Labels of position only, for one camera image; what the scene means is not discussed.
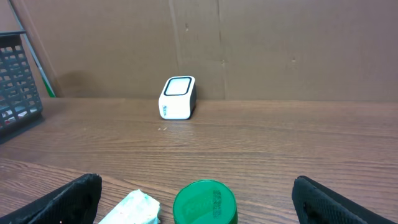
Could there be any white barcode scanner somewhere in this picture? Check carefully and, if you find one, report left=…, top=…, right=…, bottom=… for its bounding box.
left=158, top=76, right=197, bottom=120

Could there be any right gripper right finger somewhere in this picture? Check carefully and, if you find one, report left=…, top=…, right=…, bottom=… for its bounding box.
left=292, top=175, right=395, bottom=224

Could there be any grey metal pole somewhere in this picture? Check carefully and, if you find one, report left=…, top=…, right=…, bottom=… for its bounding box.
left=8, top=0, right=57, bottom=98

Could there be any grey plastic mesh basket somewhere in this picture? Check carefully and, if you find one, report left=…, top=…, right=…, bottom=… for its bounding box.
left=1, top=30, right=43, bottom=138

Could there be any green lid jar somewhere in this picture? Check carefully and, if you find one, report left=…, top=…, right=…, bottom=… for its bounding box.
left=173, top=179, right=238, bottom=224

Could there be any light green packet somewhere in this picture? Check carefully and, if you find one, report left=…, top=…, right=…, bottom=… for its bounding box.
left=99, top=189, right=160, bottom=224

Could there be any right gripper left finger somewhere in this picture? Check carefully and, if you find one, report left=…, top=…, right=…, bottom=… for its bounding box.
left=1, top=174, right=102, bottom=224

